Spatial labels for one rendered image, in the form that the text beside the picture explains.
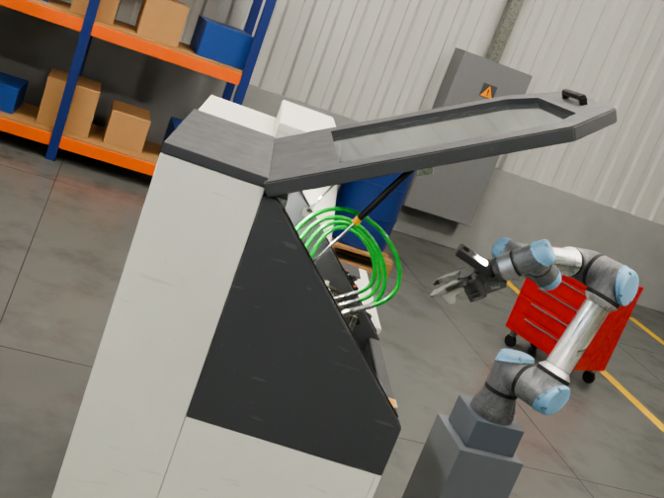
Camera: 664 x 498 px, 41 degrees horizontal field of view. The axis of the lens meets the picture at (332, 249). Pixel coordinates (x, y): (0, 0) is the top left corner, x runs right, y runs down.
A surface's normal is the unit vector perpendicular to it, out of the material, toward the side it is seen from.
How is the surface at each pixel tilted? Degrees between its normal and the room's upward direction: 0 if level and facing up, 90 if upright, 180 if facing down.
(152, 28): 90
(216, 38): 90
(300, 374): 90
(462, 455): 90
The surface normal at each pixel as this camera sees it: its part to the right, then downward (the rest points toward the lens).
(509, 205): 0.19, 0.32
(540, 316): -0.75, -0.11
